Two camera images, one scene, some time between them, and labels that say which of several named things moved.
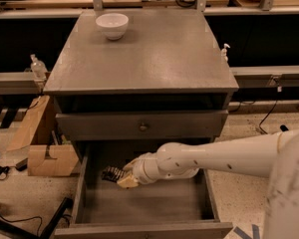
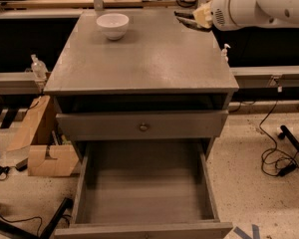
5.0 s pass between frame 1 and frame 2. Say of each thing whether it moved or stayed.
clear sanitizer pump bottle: stayed
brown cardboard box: stayed
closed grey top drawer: stayed
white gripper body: moved
